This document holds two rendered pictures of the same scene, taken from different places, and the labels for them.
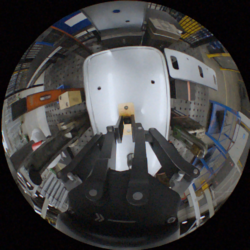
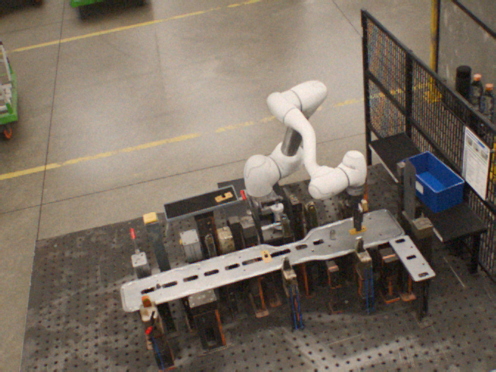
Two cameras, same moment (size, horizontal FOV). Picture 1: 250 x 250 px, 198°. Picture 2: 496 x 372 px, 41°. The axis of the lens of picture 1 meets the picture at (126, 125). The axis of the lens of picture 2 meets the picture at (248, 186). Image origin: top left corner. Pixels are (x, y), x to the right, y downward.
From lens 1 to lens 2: 3.16 m
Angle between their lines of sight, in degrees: 55
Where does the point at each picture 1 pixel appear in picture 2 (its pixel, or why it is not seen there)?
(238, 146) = not seen: outside the picture
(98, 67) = (381, 215)
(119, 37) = (405, 218)
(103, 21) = (407, 201)
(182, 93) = (384, 252)
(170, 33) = (415, 226)
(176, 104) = (382, 319)
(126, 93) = (370, 227)
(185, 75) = (395, 246)
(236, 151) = not seen: outside the picture
